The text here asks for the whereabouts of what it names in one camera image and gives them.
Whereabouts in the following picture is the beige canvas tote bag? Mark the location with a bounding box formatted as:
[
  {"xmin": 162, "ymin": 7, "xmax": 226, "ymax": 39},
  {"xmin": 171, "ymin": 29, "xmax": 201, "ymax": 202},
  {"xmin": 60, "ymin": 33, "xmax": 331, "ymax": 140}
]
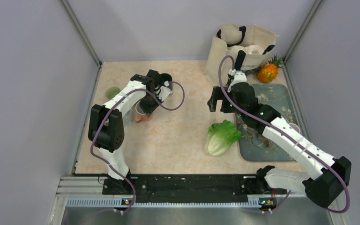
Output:
[{"xmin": 204, "ymin": 23, "xmax": 278, "ymax": 86}]

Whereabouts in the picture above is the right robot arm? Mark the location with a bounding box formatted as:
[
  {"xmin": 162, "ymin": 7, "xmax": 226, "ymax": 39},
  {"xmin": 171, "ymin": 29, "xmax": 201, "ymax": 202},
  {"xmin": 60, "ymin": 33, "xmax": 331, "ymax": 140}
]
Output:
[{"xmin": 207, "ymin": 82, "xmax": 352, "ymax": 213}]

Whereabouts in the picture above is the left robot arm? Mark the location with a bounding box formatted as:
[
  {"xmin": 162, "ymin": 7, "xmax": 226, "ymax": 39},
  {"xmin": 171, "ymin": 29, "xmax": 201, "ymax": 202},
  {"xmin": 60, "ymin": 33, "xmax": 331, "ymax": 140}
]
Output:
[{"xmin": 88, "ymin": 69, "xmax": 173, "ymax": 194}]

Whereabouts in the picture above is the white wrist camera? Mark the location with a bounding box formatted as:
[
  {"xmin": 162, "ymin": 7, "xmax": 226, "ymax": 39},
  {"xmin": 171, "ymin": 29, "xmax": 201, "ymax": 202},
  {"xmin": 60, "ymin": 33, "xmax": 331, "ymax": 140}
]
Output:
[
  {"xmin": 156, "ymin": 81, "xmax": 173, "ymax": 102},
  {"xmin": 226, "ymin": 69, "xmax": 247, "ymax": 93}
]

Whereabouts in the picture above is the toy lettuce head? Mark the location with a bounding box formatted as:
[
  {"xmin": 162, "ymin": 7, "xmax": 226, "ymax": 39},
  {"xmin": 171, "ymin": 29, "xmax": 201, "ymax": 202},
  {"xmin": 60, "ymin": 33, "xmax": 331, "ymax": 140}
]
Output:
[{"xmin": 205, "ymin": 120, "xmax": 242, "ymax": 156}]

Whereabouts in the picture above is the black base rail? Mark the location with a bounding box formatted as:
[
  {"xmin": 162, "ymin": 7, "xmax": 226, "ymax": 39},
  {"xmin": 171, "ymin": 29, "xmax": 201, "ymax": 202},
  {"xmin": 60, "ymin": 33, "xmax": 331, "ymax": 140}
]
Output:
[{"xmin": 102, "ymin": 174, "xmax": 287, "ymax": 203}]

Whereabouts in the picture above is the floral grey tray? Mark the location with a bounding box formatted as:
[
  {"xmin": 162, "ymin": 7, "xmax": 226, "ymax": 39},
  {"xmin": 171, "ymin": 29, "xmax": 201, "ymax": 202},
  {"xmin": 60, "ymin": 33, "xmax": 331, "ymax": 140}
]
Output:
[{"xmin": 235, "ymin": 84, "xmax": 298, "ymax": 162}]

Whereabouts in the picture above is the pink mug large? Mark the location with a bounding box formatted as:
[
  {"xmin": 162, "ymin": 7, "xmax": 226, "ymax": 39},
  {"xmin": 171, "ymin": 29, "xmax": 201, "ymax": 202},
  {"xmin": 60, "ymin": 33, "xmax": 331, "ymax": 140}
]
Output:
[{"xmin": 134, "ymin": 102, "xmax": 152, "ymax": 123}]

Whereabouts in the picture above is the mauve cup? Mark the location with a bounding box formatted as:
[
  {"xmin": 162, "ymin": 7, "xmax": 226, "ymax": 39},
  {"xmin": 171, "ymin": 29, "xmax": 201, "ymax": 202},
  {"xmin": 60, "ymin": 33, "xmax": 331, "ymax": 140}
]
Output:
[{"xmin": 289, "ymin": 123, "xmax": 301, "ymax": 134}]

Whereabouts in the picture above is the dark teal mug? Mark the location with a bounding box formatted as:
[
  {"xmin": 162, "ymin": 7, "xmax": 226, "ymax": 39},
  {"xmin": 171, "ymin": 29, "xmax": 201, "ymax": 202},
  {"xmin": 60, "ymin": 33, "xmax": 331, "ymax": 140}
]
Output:
[{"xmin": 160, "ymin": 73, "xmax": 173, "ymax": 91}]

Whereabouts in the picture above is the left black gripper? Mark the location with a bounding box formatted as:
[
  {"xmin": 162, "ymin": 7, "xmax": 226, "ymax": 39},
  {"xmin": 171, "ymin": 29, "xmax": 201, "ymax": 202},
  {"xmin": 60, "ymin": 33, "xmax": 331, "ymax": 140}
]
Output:
[{"xmin": 139, "ymin": 91, "xmax": 164, "ymax": 117}]

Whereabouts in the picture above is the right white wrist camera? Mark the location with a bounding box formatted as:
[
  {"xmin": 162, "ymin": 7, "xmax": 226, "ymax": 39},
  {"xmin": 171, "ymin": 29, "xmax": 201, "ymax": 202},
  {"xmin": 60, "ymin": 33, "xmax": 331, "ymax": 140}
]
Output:
[{"xmin": 226, "ymin": 69, "xmax": 247, "ymax": 93}]

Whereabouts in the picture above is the light green mug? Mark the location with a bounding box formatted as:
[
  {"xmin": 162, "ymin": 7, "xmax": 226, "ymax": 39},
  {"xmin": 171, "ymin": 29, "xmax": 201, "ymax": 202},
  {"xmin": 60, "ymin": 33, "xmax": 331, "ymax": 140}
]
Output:
[{"xmin": 105, "ymin": 86, "xmax": 121, "ymax": 99}]

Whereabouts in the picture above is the toy pineapple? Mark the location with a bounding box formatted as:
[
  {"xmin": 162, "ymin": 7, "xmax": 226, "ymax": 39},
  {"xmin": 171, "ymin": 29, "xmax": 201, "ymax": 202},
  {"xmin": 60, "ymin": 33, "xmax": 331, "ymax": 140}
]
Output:
[{"xmin": 257, "ymin": 55, "xmax": 284, "ymax": 83}]

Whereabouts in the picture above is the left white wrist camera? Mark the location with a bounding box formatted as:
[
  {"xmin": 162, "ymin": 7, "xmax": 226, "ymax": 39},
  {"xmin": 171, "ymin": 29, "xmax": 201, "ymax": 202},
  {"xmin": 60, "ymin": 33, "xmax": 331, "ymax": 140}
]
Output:
[{"xmin": 156, "ymin": 81, "xmax": 173, "ymax": 102}]

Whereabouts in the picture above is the white grey mug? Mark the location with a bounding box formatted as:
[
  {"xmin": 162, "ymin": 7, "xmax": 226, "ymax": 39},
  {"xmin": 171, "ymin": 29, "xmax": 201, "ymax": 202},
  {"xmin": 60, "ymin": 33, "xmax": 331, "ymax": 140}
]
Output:
[{"xmin": 123, "ymin": 109, "xmax": 135, "ymax": 127}]

